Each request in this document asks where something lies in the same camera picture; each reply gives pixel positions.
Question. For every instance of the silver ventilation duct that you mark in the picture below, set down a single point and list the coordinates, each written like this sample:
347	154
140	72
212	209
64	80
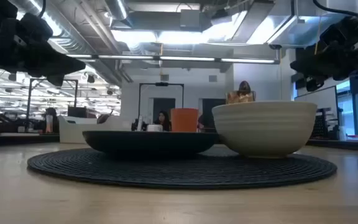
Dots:
117	9

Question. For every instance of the round dark woven placemat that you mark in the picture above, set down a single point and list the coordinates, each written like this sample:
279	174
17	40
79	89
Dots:
182	171

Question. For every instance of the person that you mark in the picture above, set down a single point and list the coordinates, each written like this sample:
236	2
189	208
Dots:
244	87
164	119
51	119

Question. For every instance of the small white round container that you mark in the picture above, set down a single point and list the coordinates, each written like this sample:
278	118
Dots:
154	127

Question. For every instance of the long ceiling light bar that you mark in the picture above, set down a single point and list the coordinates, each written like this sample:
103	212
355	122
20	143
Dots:
185	58

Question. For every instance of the white ceramic bowl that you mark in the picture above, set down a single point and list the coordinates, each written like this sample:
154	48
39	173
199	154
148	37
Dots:
264	127

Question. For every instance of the white plastic box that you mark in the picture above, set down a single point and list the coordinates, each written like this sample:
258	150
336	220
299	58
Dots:
73	130

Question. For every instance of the orange plastic cup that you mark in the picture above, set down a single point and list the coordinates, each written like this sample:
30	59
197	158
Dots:
184	119

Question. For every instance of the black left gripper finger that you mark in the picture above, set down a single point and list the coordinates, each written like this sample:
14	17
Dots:
64	66
56	80

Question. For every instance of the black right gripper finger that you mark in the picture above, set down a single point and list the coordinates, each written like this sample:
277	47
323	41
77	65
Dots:
314	84
309	63

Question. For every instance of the black perforated rack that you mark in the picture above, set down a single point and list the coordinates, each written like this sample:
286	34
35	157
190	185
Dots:
320	126

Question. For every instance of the black gantry frame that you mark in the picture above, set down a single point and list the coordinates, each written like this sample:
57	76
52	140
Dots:
30	105
161	84

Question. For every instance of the dark green plate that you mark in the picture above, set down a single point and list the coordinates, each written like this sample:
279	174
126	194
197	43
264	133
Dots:
149	142

